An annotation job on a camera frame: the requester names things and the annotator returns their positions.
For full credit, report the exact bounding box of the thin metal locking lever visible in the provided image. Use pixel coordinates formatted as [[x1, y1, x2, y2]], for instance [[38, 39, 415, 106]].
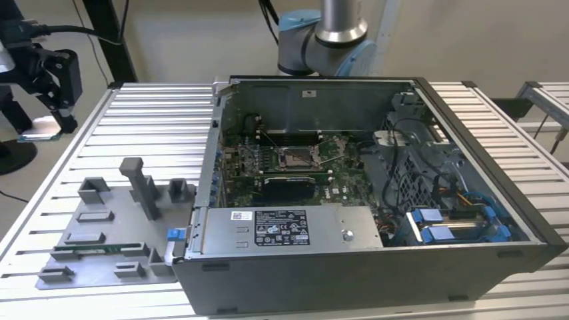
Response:
[[258, 127, 281, 150]]

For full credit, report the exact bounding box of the green motherboard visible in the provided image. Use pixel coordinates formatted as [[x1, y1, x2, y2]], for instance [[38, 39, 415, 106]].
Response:
[[214, 131, 387, 209]]

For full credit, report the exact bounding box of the black graphics card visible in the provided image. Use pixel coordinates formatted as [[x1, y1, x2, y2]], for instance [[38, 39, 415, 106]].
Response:
[[261, 175, 317, 205]]

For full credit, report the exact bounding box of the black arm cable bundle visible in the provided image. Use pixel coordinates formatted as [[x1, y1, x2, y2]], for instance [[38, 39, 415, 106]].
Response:
[[257, 0, 281, 45]]

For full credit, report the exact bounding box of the metal socket cover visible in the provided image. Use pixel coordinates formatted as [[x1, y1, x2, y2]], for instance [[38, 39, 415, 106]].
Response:
[[317, 137, 349, 165]]

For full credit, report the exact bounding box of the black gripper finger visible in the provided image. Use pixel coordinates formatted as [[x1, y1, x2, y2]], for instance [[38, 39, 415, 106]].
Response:
[[25, 48, 84, 135], [0, 84, 36, 135]]

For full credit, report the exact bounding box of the black box under table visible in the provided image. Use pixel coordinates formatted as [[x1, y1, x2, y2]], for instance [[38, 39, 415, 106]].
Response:
[[490, 97, 533, 121]]

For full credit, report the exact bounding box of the silver square CPU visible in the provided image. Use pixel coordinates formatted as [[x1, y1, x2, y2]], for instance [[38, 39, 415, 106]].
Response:
[[17, 116, 64, 143]]

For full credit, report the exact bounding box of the thin black floor cable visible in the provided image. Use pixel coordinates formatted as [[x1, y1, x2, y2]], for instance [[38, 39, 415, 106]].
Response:
[[0, 189, 30, 203]]

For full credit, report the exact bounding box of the silver power supply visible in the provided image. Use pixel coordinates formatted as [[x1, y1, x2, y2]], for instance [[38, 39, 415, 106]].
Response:
[[194, 205, 383, 259]]

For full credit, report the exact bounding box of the green RAM stick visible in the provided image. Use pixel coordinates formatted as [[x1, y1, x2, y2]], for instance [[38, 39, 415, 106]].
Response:
[[52, 244, 143, 253]]

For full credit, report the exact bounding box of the black wire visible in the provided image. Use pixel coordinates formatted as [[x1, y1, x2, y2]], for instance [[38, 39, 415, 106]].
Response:
[[381, 128, 441, 214]]

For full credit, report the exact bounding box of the grey plastic parts rack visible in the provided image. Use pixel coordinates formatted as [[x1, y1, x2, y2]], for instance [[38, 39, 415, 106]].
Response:
[[33, 157, 197, 291]]

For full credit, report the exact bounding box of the black metal frame post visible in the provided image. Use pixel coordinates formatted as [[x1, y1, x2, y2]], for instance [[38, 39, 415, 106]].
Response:
[[90, 0, 138, 84]]

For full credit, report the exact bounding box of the blue wire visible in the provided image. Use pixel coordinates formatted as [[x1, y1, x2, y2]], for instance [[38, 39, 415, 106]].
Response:
[[461, 190, 495, 208]]

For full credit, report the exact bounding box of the aluminium profile frame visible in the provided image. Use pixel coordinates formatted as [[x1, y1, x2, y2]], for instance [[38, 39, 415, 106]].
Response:
[[517, 81, 569, 134]]

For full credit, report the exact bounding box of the thick black gripper cable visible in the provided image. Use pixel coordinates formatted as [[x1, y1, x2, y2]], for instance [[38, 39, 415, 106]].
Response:
[[30, 0, 130, 46]]

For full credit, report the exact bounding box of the CPU socket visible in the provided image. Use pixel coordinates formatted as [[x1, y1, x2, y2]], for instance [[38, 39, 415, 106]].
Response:
[[277, 145, 321, 169]]

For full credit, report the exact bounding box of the black round stand base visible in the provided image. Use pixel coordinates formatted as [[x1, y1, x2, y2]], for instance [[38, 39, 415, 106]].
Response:
[[0, 139, 38, 176]]

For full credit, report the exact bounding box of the grey metal drive cage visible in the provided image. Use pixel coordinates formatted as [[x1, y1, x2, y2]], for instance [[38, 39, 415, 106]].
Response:
[[359, 109, 530, 247]]

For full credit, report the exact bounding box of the blue disk carrier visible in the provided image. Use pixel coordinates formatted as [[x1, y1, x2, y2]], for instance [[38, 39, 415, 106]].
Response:
[[407, 207, 497, 223], [419, 223, 511, 243]]

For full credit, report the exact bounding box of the black power supply label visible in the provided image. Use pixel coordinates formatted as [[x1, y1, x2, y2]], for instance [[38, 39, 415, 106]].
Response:
[[251, 209, 309, 247]]

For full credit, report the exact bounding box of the dark grey PC case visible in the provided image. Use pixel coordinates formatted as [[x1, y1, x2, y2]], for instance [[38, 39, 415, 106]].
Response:
[[170, 75, 569, 316]]

